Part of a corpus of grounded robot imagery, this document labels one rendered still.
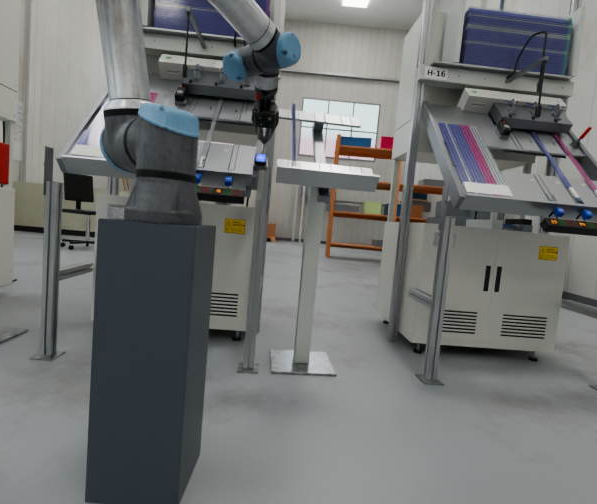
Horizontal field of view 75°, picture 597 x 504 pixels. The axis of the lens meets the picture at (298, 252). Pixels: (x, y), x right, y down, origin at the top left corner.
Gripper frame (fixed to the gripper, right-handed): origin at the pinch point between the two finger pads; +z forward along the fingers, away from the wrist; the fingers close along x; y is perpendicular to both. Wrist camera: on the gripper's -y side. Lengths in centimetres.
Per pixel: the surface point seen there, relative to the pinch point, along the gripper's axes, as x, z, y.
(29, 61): -440, 257, -565
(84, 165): -62, 13, 7
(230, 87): -18, 6, -47
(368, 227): 274, 688, -675
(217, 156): -17.5, 12.2, -4.1
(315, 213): 21.5, 25.9, 7.6
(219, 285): -16, 66, 16
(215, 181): -16.6, 14.7, 7.5
